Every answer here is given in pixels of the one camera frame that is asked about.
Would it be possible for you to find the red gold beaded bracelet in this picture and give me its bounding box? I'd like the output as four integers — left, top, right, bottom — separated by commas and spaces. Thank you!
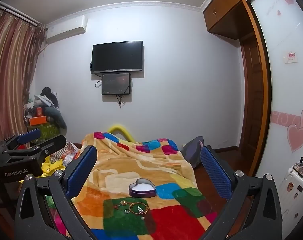
128, 202, 150, 216

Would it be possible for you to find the yellow cloth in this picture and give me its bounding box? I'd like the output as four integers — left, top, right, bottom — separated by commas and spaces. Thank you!
40, 156, 65, 177

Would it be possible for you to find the green box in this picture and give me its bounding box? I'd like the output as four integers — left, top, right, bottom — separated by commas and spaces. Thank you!
27, 122, 60, 144

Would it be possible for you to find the striped patterned cloth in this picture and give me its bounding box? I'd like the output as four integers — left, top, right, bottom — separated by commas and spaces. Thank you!
50, 141, 79, 167

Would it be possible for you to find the orange box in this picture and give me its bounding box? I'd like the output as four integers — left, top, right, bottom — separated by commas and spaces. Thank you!
29, 115, 47, 126

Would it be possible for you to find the pile of dark clothes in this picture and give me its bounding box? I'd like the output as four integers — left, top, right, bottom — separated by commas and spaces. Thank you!
34, 87, 67, 132

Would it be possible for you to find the yellow curved pillow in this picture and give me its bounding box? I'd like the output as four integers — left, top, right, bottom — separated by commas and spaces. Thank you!
108, 124, 136, 142

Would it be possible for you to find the striped red curtain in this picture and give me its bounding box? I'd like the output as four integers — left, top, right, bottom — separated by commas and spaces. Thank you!
0, 10, 45, 141

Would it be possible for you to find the grey purple bag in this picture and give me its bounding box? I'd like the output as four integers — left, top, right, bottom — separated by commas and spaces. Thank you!
181, 136, 205, 168

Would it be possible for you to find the colourful patchwork fleece blanket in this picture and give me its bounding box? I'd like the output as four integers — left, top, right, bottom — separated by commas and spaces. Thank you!
73, 132, 217, 239

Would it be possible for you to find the purple heart-shaped tin box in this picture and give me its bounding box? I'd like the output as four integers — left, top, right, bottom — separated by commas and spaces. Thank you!
129, 178, 156, 198

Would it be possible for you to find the white air conditioner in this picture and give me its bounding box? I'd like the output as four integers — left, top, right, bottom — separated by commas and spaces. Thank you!
46, 15, 88, 44

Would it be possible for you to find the brown wooden door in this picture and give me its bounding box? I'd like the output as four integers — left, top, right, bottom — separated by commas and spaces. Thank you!
240, 32, 268, 176

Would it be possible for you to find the white wardrobe with hearts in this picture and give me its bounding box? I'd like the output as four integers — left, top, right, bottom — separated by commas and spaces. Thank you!
247, 0, 303, 186

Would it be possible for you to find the wooden overhead cabinet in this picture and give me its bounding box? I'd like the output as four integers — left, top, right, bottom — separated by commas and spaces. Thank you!
203, 0, 259, 40

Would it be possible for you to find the small wall monitor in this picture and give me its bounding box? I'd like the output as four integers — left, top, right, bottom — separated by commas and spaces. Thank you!
101, 73, 132, 95

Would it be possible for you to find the large wall television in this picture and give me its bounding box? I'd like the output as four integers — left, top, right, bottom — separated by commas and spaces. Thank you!
90, 41, 143, 74

